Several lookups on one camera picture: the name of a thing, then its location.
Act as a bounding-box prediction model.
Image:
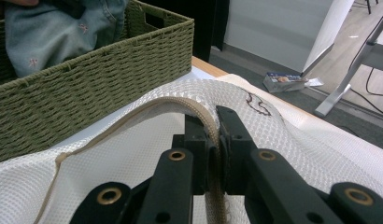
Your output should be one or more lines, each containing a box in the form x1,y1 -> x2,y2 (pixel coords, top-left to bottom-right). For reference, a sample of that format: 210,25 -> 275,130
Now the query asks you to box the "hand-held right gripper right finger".
216,105 -> 258,196

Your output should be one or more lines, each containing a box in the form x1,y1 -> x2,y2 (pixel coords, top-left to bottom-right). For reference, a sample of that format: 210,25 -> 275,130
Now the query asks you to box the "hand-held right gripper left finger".
171,113 -> 217,196

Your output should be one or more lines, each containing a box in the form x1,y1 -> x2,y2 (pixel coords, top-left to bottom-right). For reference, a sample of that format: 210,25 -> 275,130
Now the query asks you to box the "light blue denim garment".
5,0 -> 130,78

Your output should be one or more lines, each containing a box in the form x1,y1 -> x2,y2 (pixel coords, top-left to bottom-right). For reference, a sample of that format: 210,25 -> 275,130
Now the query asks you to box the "white mesh laundry bag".
0,74 -> 383,224

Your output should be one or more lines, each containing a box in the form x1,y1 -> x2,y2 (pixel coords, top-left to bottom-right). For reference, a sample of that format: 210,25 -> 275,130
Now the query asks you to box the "green woven basket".
0,0 -> 195,165

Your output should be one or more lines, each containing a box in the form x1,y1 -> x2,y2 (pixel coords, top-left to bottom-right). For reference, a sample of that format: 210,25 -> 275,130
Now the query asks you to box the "white cabinet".
223,0 -> 356,77

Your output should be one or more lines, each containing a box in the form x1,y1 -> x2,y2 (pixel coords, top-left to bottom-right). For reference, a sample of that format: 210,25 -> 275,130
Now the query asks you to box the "white metal desk frame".
314,6 -> 383,119

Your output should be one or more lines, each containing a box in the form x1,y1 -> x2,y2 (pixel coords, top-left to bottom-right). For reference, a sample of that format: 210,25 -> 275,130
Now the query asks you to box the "black floor cable bundle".
348,0 -> 383,119

